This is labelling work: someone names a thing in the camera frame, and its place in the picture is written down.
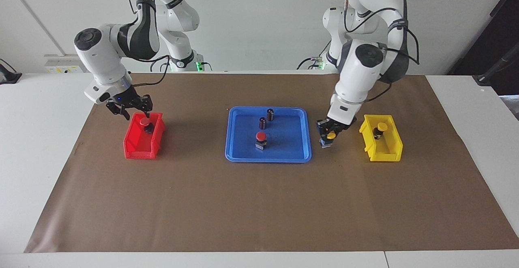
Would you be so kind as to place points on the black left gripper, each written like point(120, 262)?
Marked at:
point(338, 127)

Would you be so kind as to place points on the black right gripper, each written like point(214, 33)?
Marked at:
point(129, 99)

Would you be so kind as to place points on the yellow push button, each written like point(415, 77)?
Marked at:
point(331, 136)
point(381, 127)

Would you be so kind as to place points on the red push button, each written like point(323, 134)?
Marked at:
point(144, 121)
point(260, 137)

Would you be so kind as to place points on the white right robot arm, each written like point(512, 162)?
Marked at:
point(101, 61)

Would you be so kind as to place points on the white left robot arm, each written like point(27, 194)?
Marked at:
point(361, 69)

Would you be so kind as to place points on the blue plastic tray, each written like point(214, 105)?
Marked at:
point(288, 146)

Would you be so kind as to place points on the red plastic bin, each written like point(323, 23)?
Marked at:
point(138, 144)

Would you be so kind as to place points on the yellow plastic bin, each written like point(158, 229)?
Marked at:
point(383, 152)

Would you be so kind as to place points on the black cylindrical capacitor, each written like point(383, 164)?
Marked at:
point(262, 123)
point(270, 114)

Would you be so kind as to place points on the brown paper table mat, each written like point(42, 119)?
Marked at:
point(259, 203)

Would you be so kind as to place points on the black device on table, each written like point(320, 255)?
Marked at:
point(8, 76)

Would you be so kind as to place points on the black stand with pole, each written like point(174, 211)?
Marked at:
point(492, 73)

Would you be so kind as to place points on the white wall socket box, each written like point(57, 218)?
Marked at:
point(65, 63)

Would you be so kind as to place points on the dark wall panel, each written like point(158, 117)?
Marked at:
point(486, 37)

